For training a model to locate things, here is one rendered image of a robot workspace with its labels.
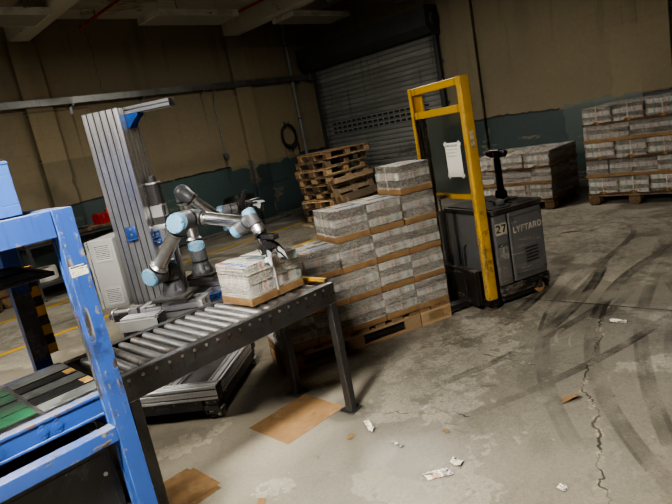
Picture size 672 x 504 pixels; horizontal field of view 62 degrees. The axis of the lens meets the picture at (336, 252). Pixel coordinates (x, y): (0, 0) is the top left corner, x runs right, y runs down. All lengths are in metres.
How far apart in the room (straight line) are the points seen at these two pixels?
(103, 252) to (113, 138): 0.75
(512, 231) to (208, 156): 7.78
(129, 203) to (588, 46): 7.72
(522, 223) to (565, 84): 5.50
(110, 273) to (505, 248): 2.98
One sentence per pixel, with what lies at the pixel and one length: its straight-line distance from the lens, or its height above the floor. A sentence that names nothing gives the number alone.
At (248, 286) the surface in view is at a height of 0.92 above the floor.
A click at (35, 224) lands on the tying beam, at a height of 1.51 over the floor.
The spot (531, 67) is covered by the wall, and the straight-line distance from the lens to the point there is 10.28.
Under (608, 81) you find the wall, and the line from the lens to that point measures 9.83.
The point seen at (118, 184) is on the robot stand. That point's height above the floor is 1.56.
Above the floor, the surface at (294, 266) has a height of 0.93.
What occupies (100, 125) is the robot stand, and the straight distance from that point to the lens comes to 3.92.
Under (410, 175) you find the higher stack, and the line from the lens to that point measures 4.34.
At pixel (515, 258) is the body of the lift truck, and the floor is 0.36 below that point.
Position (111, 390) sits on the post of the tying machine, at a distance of 2.35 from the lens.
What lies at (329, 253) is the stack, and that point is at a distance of 4.07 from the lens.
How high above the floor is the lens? 1.63
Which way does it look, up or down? 12 degrees down
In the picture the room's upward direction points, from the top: 11 degrees counter-clockwise
